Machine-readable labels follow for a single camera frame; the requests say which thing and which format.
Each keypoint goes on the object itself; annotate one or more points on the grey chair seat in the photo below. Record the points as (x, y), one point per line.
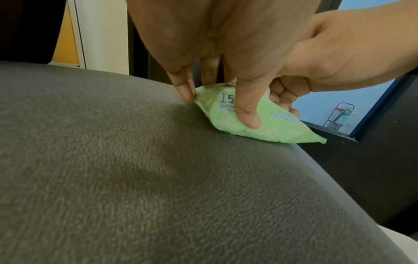
(147, 180)

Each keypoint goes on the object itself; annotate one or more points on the person's right hand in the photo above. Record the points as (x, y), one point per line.
(352, 51)

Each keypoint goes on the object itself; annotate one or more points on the black chair backrest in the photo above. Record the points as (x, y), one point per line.
(26, 25)

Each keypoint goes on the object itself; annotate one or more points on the person's left hand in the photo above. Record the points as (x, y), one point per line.
(222, 31)

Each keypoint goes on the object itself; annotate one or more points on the green wet wipe packet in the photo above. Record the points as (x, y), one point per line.
(281, 129)

